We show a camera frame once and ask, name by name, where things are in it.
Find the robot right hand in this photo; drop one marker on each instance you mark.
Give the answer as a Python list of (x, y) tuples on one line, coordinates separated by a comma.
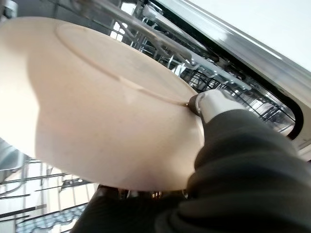
[(243, 174)]

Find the beige ceramic plate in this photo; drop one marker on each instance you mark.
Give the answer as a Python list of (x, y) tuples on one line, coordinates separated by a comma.
[(97, 109)]

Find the built-in dishwasher housing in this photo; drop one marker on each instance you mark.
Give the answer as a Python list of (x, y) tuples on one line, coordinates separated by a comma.
[(298, 121)]

